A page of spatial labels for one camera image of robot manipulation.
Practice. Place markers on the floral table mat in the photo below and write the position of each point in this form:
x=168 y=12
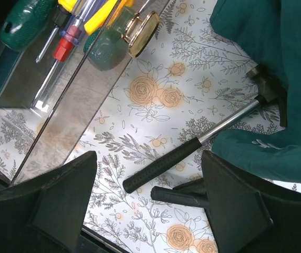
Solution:
x=187 y=80

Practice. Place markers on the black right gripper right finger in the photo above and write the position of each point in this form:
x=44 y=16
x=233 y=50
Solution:
x=248 y=213

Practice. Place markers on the green stubby screwdriver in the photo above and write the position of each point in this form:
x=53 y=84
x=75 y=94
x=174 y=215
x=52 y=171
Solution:
x=110 y=49

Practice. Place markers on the gold drawer knob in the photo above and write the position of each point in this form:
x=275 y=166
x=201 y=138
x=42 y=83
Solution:
x=139 y=31

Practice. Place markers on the black claw hammer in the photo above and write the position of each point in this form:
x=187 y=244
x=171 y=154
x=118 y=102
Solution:
x=179 y=198

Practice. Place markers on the orange yellow screwdriver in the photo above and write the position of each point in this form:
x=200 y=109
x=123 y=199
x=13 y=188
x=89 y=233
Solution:
x=67 y=4

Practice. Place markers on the dark green drawstring bag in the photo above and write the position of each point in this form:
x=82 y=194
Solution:
x=270 y=33

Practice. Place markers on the blue red screwdriver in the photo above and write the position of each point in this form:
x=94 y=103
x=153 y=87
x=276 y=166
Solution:
x=70 y=26

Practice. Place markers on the clear acrylic drawer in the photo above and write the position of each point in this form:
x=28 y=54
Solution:
x=37 y=139

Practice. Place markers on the hammer with black grip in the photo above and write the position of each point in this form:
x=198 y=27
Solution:
x=270 y=91

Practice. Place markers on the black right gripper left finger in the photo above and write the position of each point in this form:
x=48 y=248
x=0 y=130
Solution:
x=46 y=213

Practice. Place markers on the yellow black screwdriver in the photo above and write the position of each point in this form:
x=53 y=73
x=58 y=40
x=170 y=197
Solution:
x=98 y=19

